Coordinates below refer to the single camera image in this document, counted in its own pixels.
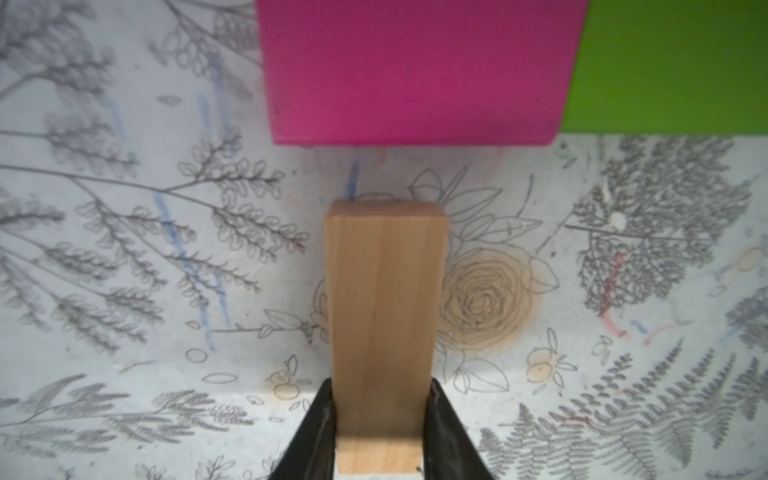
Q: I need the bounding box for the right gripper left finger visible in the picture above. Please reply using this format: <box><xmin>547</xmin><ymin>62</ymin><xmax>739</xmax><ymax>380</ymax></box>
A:
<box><xmin>268</xmin><ymin>379</ymin><xmax>336</xmax><ymax>480</ymax></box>

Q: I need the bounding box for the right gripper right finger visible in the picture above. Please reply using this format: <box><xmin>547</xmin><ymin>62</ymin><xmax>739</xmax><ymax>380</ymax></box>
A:
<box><xmin>422</xmin><ymin>379</ymin><xmax>494</xmax><ymax>480</ymax></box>

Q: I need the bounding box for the natural wood block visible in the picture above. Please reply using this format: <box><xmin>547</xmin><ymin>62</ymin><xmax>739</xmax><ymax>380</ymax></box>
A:
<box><xmin>324</xmin><ymin>200</ymin><xmax>450</xmax><ymax>475</ymax></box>

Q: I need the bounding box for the magenta block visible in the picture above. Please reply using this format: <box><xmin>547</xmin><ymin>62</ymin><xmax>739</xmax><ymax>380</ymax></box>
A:
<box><xmin>256</xmin><ymin>0</ymin><xmax>588</xmax><ymax>146</ymax></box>

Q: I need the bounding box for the green block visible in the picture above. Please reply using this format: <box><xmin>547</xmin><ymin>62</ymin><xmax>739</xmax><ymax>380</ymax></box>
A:
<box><xmin>561</xmin><ymin>1</ymin><xmax>767</xmax><ymax>136</ymax></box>

